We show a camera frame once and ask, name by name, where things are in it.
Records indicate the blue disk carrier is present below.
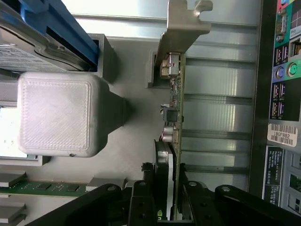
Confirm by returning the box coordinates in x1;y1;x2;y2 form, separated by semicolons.
17;0;99;71

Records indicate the open grey PC case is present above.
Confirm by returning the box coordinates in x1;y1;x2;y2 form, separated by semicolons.
246;0;301;214

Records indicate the silver hard disk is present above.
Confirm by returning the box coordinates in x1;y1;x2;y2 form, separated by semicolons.
0;20;91;73

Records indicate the loose green RAM stick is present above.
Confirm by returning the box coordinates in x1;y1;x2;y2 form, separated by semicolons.
0;180;95;196

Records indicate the white barcode sticker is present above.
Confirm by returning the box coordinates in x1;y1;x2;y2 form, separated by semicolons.
267;122;300;148

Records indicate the grey printed parts rack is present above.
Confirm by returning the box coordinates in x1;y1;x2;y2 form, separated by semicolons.
0;32;186;226

